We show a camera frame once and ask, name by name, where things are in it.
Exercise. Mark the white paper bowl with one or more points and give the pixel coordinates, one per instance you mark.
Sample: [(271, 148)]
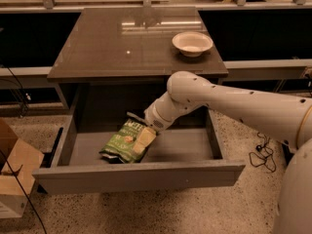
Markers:
[(192, 44)]

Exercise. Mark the grey open top drawer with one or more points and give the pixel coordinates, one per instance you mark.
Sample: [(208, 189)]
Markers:
[(187, 155)]

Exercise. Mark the green jalapeno chip bag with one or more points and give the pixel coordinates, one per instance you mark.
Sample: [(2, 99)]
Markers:
[(120, 145)]

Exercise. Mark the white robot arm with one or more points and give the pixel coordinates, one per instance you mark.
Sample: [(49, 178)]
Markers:
[(287, 119)]

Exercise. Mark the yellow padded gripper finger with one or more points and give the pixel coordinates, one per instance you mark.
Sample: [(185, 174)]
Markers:
[(143, 140)]

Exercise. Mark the cardboard box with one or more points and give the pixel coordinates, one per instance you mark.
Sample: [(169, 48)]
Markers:
[(18, 160)]

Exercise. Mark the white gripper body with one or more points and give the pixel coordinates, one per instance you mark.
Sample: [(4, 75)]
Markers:
[(153, 118)]

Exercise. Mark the grey metal railing frame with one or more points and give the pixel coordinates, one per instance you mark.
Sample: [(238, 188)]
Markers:
[(31, 76)]

